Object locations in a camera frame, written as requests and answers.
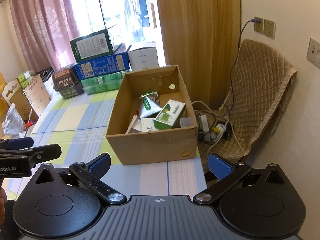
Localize white carton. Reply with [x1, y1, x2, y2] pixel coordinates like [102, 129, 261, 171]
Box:
[128, 47, 159, 71]

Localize white and yellow socket adapter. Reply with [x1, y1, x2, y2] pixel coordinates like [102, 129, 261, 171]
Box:
[211, 122, 228, 140]

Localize empty wall socket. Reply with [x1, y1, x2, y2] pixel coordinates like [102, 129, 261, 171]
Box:
[264, 19, 276, 39]

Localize clear printed plastic bag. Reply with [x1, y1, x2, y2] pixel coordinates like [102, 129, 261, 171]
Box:
[2, 104, 25, 138]

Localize brown die-cut cardboard carton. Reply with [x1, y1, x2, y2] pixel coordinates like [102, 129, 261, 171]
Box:
[1, 79, 38, 120]

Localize long white medicine box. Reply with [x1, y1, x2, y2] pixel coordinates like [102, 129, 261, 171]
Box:
[140, 118, 160, 132]

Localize white wall plate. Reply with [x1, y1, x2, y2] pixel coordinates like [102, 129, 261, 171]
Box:
[307, 38, 320, 67]

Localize chair with quilted cover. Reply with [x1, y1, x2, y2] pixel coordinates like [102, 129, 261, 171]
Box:
[200, 39, 298, 165]

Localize pink curtain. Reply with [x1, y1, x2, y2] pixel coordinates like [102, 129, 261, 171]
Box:
[9, 0, 80, 73]

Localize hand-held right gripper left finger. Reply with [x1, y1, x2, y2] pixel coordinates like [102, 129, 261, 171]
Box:
[34, 153, 127, 205]

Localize wall socket with plug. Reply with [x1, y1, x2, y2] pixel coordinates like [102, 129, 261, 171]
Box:
[254, 16, 264, 33]

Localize tan curtain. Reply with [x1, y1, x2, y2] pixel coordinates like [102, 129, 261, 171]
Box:
[154, 0, 242, 110]

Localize glass balcony door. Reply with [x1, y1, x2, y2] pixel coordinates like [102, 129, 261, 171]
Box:
[77, 0, 163, 63]

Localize brown cardboard box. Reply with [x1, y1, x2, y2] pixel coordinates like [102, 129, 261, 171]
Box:
[106, 65, 198, 165]

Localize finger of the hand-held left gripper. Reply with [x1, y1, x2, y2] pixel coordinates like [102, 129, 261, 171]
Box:
[0, 144, 62, 167]
[0, 137, 34, 150]

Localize green tissue packs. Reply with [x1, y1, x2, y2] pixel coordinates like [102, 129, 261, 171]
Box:
[17, 71, 35, 83]

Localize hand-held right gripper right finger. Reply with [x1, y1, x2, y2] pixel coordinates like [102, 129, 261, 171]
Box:
[193, 153, 287, 204]

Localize silver tea pouch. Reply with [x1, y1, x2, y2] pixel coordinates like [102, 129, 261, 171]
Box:
[137, 91, 163, 118]

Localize wooden spoon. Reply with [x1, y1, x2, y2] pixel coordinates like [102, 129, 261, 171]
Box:
[126, 115, 138, 133]

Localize dark green carton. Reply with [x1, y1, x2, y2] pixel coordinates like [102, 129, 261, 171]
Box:
[70, 29, 114, 62]

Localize white power strip with cables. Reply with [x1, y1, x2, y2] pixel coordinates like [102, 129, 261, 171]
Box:
[191, 101, 240, 155]

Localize desktop with checked tablecloth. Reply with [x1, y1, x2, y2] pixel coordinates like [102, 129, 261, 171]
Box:
[0, 89, 208, 198]

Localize black instant meal box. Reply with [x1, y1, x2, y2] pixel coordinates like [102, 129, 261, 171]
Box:
[52, 66, 83, 98]

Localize blue carton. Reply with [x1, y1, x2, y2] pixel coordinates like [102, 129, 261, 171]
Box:
[74, 52, 130, 80]

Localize clear plastic box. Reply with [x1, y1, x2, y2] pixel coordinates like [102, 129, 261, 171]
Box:
[179, 117, 193, 128]

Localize dark charger cable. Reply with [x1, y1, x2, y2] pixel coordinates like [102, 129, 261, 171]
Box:
[229, 17, 262, 110]

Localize green wrapped pack carton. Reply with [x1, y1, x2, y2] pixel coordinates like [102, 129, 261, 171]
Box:
[81, 72, 127, 95]

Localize green medicine box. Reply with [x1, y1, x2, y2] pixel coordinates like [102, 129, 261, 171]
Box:
[154, 99, 186, 130]

